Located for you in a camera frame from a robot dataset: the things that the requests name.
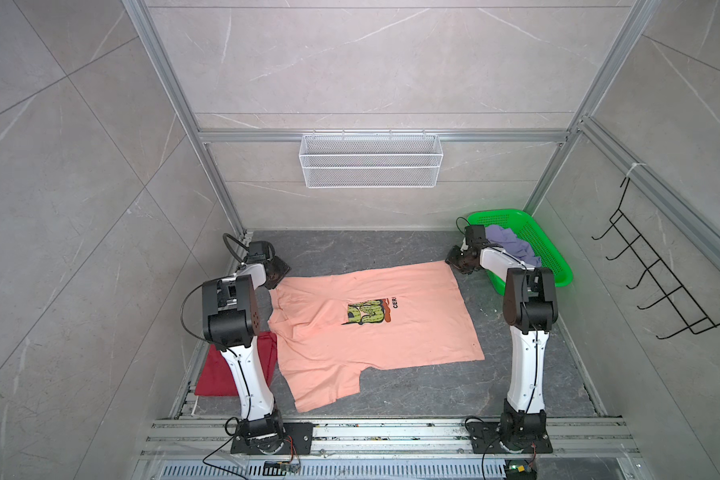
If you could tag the folded dark red t shirt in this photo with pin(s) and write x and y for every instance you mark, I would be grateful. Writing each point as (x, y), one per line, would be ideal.
(216, 379)

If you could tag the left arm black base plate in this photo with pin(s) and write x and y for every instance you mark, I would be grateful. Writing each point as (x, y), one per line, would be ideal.
(298, 437)

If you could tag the purple t shirt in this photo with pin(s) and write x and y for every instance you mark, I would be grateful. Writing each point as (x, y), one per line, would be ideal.
(513, 245)

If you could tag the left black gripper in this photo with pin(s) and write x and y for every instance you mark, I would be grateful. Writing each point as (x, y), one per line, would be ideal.
(283, 267)

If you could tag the aluminium frame profiles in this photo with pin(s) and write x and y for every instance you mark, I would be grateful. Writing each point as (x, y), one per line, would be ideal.
(687, 219)

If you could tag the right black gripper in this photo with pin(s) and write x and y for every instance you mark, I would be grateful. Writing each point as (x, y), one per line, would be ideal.
(451, 259)

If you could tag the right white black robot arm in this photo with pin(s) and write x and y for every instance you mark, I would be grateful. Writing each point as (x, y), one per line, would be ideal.
(530, 310)

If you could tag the salmon pink t shirt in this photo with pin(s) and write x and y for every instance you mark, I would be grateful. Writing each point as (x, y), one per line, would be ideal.
(332, 328)

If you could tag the black wire hook rack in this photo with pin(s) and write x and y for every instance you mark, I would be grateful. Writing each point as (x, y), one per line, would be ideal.
(671, 289)

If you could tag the white wire mesh shelf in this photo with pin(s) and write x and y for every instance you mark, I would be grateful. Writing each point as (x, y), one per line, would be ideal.
(338, 161)

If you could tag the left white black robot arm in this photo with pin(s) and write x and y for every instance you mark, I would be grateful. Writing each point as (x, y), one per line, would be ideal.
(231, 323)

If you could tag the green plastic laundry basket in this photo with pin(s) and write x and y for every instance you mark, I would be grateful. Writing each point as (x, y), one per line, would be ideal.
(525, 227)

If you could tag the aluminium rail base frame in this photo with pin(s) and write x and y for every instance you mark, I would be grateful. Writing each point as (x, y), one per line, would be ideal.
(385, 448)

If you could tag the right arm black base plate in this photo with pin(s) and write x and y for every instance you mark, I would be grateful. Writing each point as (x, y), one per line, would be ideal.
(494, 438)

